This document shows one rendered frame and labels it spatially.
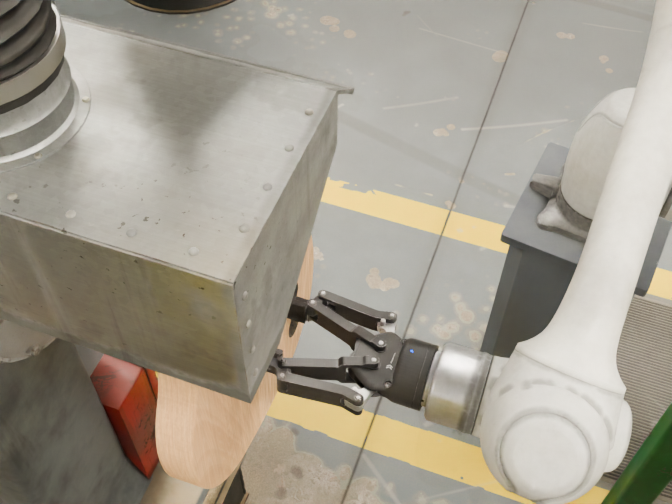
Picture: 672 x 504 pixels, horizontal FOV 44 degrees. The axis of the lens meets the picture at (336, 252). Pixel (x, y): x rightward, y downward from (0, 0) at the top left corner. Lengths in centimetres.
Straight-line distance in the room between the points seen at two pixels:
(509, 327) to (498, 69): 139
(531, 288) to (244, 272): 124
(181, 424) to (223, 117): 42
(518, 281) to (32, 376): 93
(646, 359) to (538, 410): 166
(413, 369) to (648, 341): 153
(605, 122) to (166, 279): 106
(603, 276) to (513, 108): 213
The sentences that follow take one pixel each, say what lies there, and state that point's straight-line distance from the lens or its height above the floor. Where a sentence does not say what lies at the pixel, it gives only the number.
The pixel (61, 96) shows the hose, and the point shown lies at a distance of 56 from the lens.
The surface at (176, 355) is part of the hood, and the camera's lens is 57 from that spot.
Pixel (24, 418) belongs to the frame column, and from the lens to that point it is 127.
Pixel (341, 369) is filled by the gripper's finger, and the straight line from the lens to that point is 93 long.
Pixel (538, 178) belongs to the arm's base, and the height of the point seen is 73.
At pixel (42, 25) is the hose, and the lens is 53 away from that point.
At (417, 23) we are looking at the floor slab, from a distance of 318.
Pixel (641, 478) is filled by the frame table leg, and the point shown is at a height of 58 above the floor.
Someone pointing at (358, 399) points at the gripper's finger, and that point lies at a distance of 90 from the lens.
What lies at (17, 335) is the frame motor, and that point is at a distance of 87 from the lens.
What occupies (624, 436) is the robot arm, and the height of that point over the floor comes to 112.
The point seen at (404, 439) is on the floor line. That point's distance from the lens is 211.
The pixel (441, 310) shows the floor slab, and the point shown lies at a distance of 231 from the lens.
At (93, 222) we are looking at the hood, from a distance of 51.
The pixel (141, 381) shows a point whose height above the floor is 59.
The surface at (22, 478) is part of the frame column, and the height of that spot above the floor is 74.
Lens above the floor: 190
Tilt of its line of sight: 52 degrees down
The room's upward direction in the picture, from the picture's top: 1 degrees clockwise
